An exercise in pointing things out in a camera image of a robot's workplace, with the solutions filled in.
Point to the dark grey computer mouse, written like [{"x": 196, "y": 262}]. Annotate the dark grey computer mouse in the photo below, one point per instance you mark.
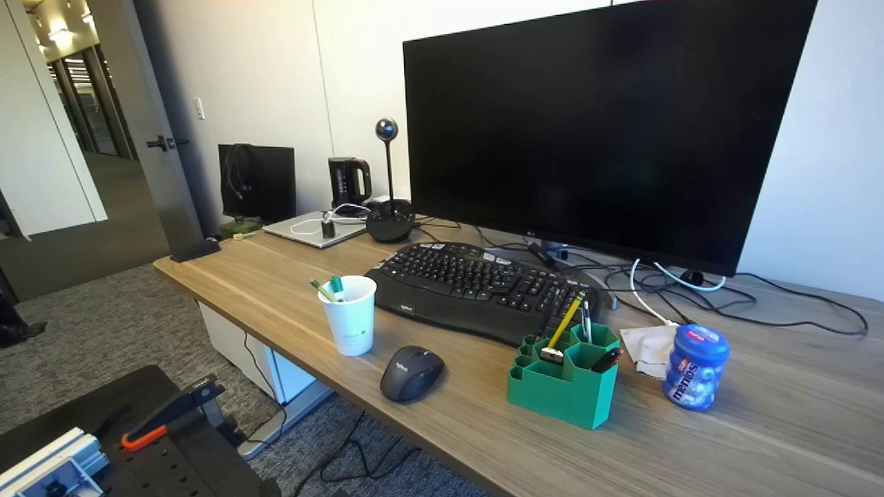
[{"x": 411, "y": 374}]

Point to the green marker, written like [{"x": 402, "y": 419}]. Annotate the green marker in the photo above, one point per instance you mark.
[{"x": 335, "y": 284}]

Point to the green honeycomb pen rack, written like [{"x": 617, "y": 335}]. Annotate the green honeycomb pen rack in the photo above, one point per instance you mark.
[{"x": 561, "y": 389}]

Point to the flat black desk object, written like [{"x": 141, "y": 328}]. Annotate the flat black desk object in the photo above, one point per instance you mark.
[{"x": 193, "y": 250}]

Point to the black ergonomic keyboard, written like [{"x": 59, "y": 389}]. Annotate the black ergonomic keyboard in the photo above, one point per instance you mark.
[{"x": 474, "y": 288}]

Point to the black webcam on stand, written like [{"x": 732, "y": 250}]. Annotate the black webcam on stand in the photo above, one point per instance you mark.
[{"x": 389, "y": 221}]

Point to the white paper cup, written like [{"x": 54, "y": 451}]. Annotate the white paper cup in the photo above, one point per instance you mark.
[{"x": 351, "y": 321}]

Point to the small black dongle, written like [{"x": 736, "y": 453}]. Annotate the small black dongle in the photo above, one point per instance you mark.
[{"x": 327, "y": 223}]

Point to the silver laptop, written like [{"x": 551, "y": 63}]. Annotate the silver laptop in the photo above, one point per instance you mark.
[{"x": 305, "y": 229}]

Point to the yellow pencil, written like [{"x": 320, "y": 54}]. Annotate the yellow pencil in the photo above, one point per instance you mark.
[{"x": 563, "y": 321}]

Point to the silver black clip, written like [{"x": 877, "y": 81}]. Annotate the silver black clip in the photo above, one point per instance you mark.
[{"x": 552, "y": 354}]

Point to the large black computer monitor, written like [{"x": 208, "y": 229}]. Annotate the large black computer monitor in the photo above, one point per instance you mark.
[{"x": 597, "y": 128}]

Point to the black framed panel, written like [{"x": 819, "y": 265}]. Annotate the black framed panel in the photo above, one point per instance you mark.
[{"x": 258, "y": 179}]

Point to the white drawer cabinet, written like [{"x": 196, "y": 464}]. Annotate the white drawer cabinet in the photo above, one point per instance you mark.
[{"x": 266, "y": 368}]

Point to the white tissue paper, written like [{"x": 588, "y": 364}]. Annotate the white tissue paper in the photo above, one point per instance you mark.
[{"x": 646, "y": 349}]

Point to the blue gum container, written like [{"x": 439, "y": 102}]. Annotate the blue gum container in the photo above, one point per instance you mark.
[{"x": 696, "y": 368}]

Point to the grey door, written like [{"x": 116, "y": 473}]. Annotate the grey door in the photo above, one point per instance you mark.
[{"x": 153, "y": 84}]

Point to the aluminium extrusion block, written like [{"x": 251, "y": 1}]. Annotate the aluminium extrusion block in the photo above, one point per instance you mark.
[{"x": 50, "y": 464}]

